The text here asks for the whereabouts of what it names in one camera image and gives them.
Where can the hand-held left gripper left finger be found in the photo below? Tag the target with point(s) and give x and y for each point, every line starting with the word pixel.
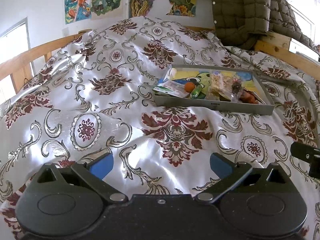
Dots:
pixel 102 166

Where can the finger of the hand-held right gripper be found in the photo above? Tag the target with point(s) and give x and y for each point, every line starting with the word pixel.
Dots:
pixel 302 151

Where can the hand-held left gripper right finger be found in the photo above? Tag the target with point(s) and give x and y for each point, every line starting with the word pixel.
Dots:
pixel 220 166

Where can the grey tray with frog painting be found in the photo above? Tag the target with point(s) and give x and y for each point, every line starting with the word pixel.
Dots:
pixel 237 107

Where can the red-orange snack packet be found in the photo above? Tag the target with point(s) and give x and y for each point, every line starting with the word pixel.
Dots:
pixel 248 97

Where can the green tube snack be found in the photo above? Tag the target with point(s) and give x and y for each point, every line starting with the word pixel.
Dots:
pixel 196 92

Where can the dark candy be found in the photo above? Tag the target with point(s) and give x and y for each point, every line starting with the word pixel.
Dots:
pixel 236 87

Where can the labelled puffed rice packet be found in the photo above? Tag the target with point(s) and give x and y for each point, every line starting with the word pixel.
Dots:
pixel 216 85

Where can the small orange ball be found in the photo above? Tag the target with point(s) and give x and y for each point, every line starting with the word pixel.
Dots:
pixel 190 87

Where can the white pouch with green print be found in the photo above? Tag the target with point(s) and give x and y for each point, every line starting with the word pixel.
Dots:
pixel 170 88

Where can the clear plastic wrapper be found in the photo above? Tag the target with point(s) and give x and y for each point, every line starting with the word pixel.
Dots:
pixel 170 74

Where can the floral printed blanket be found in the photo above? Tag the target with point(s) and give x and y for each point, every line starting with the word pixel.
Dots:
pixel 125 55

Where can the wide bright window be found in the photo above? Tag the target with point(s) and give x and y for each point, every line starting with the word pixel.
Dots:
pixel 303 22

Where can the olive quilted jacket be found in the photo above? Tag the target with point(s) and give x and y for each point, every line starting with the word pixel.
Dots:
pixel 237 5

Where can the wooden bed frame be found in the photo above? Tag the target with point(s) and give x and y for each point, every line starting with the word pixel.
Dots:
pixel 25 57

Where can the bright window with white frame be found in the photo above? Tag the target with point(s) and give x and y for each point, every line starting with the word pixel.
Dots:
pixel 12 40

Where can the orange-haired figure wall poster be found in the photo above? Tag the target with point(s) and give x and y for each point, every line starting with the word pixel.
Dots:
pixel 77 2

